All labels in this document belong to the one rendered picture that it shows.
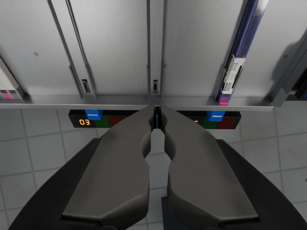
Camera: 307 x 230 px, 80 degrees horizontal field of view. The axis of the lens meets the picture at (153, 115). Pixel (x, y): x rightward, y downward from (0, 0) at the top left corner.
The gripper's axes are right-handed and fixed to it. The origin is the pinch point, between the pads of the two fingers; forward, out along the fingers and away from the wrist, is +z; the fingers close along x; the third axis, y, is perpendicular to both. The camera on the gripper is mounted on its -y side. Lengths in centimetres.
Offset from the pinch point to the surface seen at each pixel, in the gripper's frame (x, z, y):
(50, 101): -16.9, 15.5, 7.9
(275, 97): 19.0, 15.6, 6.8
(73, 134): -45, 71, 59
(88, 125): -13.7, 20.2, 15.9
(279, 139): 71, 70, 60
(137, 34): -2.4, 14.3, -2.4
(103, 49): -7.1, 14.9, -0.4
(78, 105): -12.3, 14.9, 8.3
